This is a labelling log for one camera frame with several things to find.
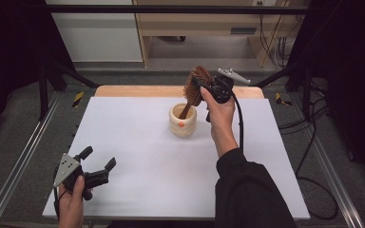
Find black floor cables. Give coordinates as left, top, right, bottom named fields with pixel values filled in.
left=278, top=79, right=331, bottom=179

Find light wooden table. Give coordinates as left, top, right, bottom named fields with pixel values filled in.
left=93, top=85, right=265, bottom=100

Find black horizontal frame bar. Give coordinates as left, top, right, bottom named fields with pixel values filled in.
left=42, top=4, right=313, bottom=15

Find black frame strut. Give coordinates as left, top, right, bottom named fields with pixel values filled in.
left=250, top=61, right=314, bottom=119
left=37, top=59, right=100, bottom=122

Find aluminium rail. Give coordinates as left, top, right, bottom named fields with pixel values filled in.
left=0, top=91, right=64, bottom=228
left=289, top=94, right=365, bottom=228

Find white cabinet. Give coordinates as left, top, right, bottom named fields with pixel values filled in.
left=44, top=0, right=144, bottom=63

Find left hand-held gripper black cable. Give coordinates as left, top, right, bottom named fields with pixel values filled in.
left=52, top=185, right=62, bottom=220

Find yellow black tape marker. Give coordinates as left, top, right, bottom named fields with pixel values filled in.
left=71, top=91, right=86, bottom=108
left=275, top=92, right=294, bottom=106

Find person's dark clothing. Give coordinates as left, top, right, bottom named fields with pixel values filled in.
left=105, top=219, right=217, bottom=228

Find white table mat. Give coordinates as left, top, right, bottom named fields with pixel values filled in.
left=42, top=96, right=311, bottom=221

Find black curtain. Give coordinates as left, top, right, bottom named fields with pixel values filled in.
left=287, top=0, right=365, bottom=191
left=0, top=0, right=74, bottom=150

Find hand-held gripper black cable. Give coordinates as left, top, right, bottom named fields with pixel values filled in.
left=231, top=89, right=339, bottom=221
left=52, top=185, right=62, bottom=220

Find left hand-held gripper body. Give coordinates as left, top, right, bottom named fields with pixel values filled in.
left=52, top=153, right=110, bottom=201

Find light wooden desk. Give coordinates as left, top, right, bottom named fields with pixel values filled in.
left=132, top=0, right=312, bottom=68

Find person's right hand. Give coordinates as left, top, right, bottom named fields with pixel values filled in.
left=200, top=86, right=240, bottom=159

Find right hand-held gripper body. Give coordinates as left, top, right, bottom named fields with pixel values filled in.
left=206, top=67, right=252, bottom=124

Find person's left hand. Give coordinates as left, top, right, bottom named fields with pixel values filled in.
left=57, top=175, right=86, bottom=228

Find right hand-held gripper black cable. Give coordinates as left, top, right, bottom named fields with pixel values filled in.
left=231, top=89, right=339, bottom=221

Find brown wooden paddle hairbrush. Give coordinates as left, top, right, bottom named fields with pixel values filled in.
left=178, top=65, right=214, bottom=121

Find cream ceramic cup orange dot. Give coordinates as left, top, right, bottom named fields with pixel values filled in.
left=168, top=103, right=198, bottom=139

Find hanging cable bundle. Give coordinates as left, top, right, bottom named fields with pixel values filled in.
left=258, top=0, right=302, bottom=68

